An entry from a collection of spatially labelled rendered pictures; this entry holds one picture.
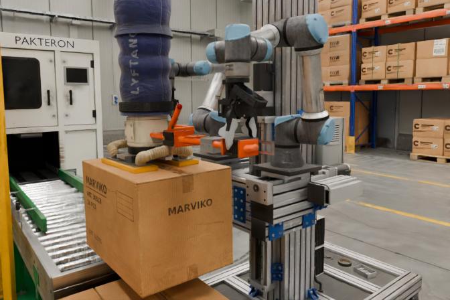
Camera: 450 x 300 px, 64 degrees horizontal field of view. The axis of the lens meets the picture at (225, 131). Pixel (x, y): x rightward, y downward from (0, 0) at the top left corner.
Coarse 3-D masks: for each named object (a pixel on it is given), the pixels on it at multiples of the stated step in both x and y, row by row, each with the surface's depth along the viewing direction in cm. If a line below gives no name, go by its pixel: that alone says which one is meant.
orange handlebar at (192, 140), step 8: (176, 128) 166; (184, 128) 169; (192, 128) 172; (152, 136) 144; (160, 136) 139; (184, 136) 125; (192, 136) 124; (200, 136) 124; (184, 144) 126; (192, 144) 123; (216, 144) 112; (256, 144) 105; (248, 152) 103
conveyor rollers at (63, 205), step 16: (32, 192) 310; (48, 192) 310; (64, 192) 310; (80, 192) 309; (48, 208) 268; (64, 208) 266; (80, 208) 265; (32, 224) 231; (48, 224) 235; (64, 224) 233; (80, 224) 231; (48, 240) 204; (64, 240) 207; (80, 240) 205; (64, 256) 183; (80, 256) 186; (96, 256) 184
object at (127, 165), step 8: (120, 152) 155; (104, 160) 155; (112, 160) 152; (120, 160) 149; (128, 160) 149; (120, 168) 143; (128, 168) 137; (136, 168) 134; (144, 168) 135; (152, 168) 137
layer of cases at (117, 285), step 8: (120, 280) 160; (192, 280) 160; (200, 280) 160; (96, 288) 154; (104, 288) 154; (112, 288) 154; (120, 288) 154; (128, 288) 154; (176, 288) 153; (184, 288) 153; (192, 288) 153; (200, 288) 153; (208, 288) 153; (72, 296) 148; (80, 296) 148; (88, 296) 148; (96, 296) 148; (104, 296) 148; (112, 296) 147; (120, 296) 147; (128, 296) 147; (136, 296) 147; (152, 296) 147; (160, 296) 147; (168, 296) 147; (176, 296) 147; (184, 296) 147; (192, 296) 147; (200, 296) 147; (208, 296) 147; (216, 296) 147
